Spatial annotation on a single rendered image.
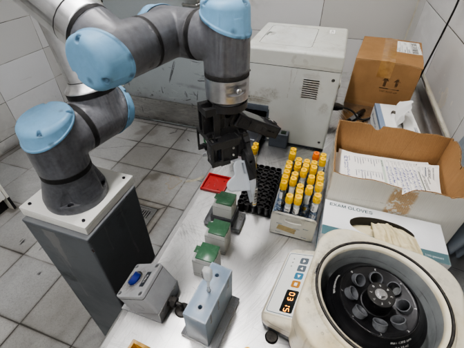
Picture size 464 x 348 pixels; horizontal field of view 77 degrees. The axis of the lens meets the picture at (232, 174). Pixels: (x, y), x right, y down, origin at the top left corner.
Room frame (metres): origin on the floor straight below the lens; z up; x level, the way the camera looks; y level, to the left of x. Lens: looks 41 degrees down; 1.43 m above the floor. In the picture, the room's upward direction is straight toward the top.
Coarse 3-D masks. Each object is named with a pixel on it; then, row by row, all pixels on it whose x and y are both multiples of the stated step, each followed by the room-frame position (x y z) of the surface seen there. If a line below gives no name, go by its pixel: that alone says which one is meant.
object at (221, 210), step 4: (236, 196) 0.48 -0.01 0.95; (236, 200) 0.48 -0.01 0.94; (216, 204) 0.46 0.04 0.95; (220, 204) 0.45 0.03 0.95; (236, 204) 0.48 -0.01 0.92; (216, 208) 0.46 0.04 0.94; (220, 208) 0.45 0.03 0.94; (224, 208) 0.45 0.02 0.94; (228, 208) 0.45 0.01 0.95; (232, 208) 0.45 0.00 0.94; (216, 212) 0.46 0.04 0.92; (220, 212) 0.45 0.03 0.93; (224, 212) 0.45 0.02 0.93; (228, 212) 0.45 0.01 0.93; (232, 212) 0.45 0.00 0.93; (220, 216) 0.45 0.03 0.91; (224, 216) 0.45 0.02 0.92; (228, 216) 0.45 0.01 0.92; (232, 216) 0.45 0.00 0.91
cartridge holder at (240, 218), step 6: (210, 210) 0.49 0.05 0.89; (210, 216) 0.47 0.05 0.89; (216, 216) 0.46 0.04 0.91; (234, 216) 0.46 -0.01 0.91; (240, 216) 0.47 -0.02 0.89; (204, 222) 0.46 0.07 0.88; (234, 222) 0.45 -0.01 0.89; (240, 222) 0.45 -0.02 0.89; (234, 228) 0.44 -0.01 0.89; (240, 228) 0.44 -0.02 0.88
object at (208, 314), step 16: (224, 272) 0.27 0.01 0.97; (224, 288) 0.25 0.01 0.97; (192, 304) 0.22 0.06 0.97; (208, 304) 0.22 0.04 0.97; (224, 304) 0.25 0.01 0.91; (192, 320) 0.20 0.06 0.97; (208, 320) 0.19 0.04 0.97; (224, 320) 0.23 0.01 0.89; (192, 336) 0.20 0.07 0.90; (208, 336) 0.19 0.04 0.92
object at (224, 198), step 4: (224, 192) 0.49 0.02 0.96; (216, 196) 0.48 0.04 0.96; (220, 196) 0.48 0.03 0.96; (224, 196) 0.48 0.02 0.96; (228, 196) 0.48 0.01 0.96; (232, 196) 0.48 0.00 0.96; (216, 200) 0.46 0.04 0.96; (220, 200) 0.46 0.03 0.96; (224, 200) 0.46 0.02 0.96; (228, 200) 0.46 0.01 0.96; (232, 200) 0.46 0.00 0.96; (224, 204) 0.45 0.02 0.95; (228, 204) 0.45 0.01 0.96; (232, 204) 0.45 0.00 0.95
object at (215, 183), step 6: (210, 174) 0.64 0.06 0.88; (216, 174) 0.64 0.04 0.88; (204, 180) 0.61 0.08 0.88; (210, 180) 0.62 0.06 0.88; (216, 180) 0.62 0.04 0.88; (222, 180) 0.62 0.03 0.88; (228, 180) 0.61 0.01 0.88; (204, 186) 0.59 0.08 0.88; (210, 186) 0.59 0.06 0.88; (216, 186) 0.59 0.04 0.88; (222, 186) 0.59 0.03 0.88; (216, 192) 0.57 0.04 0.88
